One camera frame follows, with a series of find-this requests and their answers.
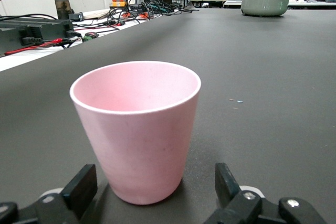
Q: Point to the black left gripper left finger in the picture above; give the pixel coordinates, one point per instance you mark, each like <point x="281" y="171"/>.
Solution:
<point x="78" y="190"/>

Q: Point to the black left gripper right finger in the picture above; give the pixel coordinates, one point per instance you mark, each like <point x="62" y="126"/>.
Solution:
<point x="231" y="197"/>

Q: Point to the pink plastic cup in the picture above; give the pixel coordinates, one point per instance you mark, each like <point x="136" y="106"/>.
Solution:
<point x="136" y="129"/>

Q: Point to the green terminal connector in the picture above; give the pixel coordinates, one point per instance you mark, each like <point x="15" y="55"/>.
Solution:
<point x="88" y="37"/>

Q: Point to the grey power supply box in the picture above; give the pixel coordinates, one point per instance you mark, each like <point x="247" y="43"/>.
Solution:
<point x="31" y="31"/>

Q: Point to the small black adapter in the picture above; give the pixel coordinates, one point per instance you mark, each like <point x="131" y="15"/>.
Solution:
<point x="76" y="16"/>

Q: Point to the yellow box with red buttons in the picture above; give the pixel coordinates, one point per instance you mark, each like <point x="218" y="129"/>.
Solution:
<point x="117" y="4"/>

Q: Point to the green cooking pot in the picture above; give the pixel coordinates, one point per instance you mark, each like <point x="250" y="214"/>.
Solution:
<point x="265" y="2"/>

